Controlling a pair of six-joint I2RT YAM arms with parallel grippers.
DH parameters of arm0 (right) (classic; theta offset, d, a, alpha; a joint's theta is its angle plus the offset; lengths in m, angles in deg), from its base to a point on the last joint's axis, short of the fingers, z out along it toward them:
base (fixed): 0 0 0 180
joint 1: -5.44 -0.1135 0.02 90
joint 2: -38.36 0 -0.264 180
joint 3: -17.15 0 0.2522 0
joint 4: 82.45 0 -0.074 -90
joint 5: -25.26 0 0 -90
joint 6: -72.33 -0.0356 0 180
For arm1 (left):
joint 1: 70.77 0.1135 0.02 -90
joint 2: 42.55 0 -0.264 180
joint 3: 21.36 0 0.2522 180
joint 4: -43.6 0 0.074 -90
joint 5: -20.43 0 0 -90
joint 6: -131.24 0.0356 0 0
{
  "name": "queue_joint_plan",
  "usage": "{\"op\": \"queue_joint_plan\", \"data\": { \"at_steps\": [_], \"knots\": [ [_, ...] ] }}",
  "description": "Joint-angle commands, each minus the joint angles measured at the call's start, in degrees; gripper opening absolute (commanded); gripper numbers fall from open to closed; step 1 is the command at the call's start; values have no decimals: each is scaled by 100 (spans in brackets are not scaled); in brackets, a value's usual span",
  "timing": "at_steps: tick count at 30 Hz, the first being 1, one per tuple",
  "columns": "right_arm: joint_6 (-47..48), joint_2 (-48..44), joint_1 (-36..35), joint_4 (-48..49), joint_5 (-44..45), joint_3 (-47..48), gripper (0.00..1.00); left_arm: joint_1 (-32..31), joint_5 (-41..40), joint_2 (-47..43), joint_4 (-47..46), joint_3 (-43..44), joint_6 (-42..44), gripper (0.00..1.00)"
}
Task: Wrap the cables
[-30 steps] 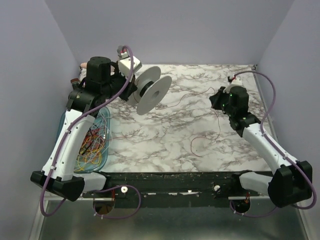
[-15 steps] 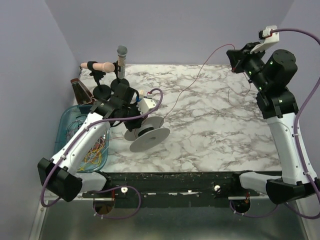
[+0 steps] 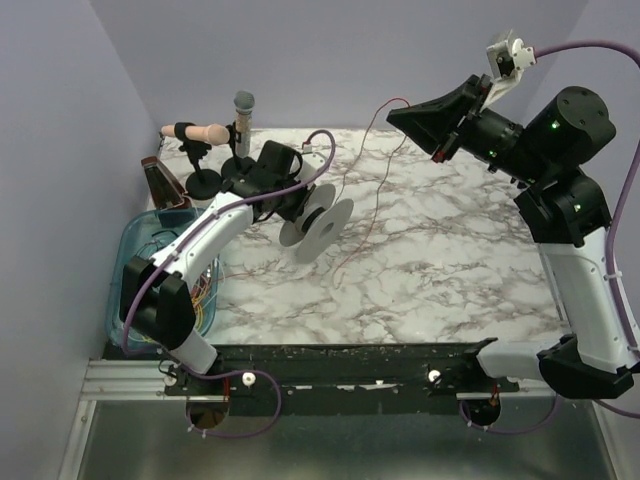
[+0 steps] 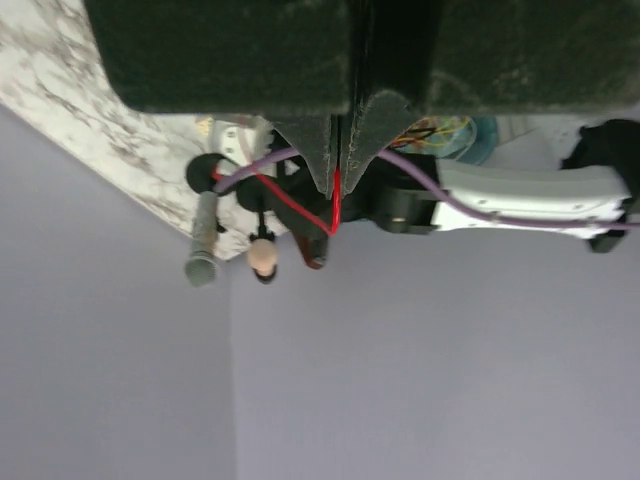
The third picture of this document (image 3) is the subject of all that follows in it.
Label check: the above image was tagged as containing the white perforated cable spool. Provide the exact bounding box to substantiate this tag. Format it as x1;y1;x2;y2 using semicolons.
279;184;354;264

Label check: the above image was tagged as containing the long red wire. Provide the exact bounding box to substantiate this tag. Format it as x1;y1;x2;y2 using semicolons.
329;98;412;290

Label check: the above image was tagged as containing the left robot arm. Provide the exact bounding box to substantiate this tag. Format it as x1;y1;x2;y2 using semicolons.
119;141;332;375

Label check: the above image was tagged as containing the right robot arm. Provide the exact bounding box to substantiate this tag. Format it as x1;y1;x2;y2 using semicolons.
387;75;639;400

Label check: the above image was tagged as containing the black stand of grey microphone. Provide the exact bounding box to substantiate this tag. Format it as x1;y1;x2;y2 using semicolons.
220;121;256;192

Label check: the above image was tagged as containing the black stand of pink microphone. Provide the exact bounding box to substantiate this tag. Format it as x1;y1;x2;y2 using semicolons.
174;122;222;201

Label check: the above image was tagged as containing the grey mesh microphone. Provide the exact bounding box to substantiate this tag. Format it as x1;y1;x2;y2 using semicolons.
234;90;255;158

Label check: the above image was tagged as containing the brown wooden metronome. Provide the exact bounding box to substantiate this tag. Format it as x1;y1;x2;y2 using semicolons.
141;156;192;210

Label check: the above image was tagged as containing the teal transparent plastic tray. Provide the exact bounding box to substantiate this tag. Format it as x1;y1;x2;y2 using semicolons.
105;207;221;346

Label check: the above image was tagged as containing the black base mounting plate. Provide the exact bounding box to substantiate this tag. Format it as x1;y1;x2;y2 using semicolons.
102;342;574;417

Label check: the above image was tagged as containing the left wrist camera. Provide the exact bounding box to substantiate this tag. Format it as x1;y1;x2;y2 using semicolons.
296;144;327;182

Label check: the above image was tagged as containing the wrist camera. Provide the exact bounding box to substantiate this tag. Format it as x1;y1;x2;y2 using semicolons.
483;29;537;108
296;144;327;182

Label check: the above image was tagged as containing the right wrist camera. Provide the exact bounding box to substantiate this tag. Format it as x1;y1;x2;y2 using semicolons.
483;29;537;108

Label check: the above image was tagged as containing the yellow wire in tray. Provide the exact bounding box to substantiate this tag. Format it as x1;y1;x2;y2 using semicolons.
192;299;209;336

